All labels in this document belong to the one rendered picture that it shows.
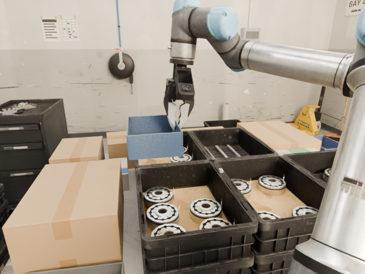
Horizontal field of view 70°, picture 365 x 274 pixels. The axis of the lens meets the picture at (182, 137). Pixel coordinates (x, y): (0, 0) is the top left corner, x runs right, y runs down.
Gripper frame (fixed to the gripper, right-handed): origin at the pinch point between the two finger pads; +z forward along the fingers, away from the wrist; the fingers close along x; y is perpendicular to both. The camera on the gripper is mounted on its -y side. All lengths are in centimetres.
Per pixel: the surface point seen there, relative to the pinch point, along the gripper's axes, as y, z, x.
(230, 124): 189, 49, -90
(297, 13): 334, -96, -226
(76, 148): 56, 30, 42
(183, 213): -3.1, 28.9, -4.5
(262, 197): 2.4, 25.8, -34.9
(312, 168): 17, 20, -64
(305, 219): -23.6, 16.6, -32.8
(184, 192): 10.3, 28.6, -7.0
